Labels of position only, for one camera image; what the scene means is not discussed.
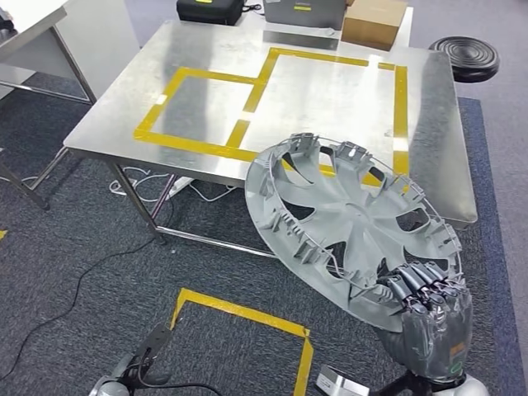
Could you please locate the silver plastic wheel hubcap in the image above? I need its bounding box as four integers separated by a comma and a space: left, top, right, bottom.
244, 132, 464, 333

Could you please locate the yellow floor tape marking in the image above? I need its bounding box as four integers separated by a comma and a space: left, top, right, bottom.
170, 288, 315, 396

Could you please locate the black floor cable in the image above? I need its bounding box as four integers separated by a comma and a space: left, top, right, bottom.
0, 191, 177, 384

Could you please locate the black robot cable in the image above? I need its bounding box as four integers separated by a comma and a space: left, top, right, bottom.
137, 349, 223, 396

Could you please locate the white cabinet panel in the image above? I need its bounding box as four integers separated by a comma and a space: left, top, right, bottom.
55, 0, 141, 102

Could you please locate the steel table with thin legs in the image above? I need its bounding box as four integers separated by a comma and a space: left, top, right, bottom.
0, 0, 98, 211

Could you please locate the steel workbench table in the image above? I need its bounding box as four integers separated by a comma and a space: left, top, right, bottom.
63, 19, 480, 261

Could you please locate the black round stool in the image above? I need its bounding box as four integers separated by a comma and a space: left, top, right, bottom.
428, 35, 501, 84

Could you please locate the black carrying case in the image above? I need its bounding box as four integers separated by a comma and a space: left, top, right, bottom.
176, 0, 244, 26

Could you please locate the tan cardboard box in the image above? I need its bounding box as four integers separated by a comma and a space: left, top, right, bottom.
341, 0, 409, 52

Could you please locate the white tangled cable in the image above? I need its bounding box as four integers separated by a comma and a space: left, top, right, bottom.
108, 165, 239, 205

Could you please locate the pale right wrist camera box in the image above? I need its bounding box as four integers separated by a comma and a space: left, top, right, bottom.
315, 365, 370, 396

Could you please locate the white power strip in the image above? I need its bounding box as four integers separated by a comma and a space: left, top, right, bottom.
167, 174, 195, 199

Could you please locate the grey laptop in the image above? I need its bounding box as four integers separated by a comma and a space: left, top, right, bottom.
262, 0, 346, 51

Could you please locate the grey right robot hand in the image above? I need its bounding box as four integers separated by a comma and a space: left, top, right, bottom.
373, 261, 474, 384

